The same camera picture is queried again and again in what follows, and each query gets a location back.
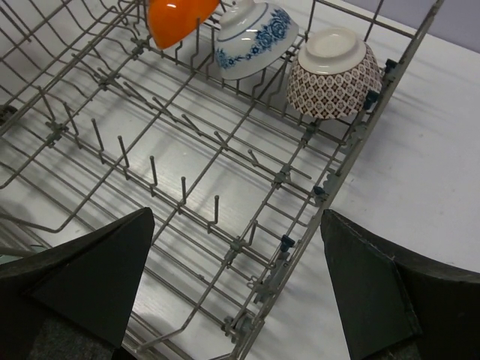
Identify orange bowl white inside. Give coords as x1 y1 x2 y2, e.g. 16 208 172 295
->
147 0 220 50

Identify light teal bowl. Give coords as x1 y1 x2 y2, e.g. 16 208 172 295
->
1 244 45 264

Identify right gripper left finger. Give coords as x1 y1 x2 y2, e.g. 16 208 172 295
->
1 207 155 359

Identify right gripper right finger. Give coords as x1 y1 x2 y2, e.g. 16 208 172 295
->
320 209 479 359

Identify blue floral bowl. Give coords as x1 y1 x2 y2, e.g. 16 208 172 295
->
214 1 299 80

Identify grey wire dish rack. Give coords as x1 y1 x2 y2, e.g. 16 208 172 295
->
1 1 442 359

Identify grey patterned bowl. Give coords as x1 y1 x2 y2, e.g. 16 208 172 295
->
286 27 382 119

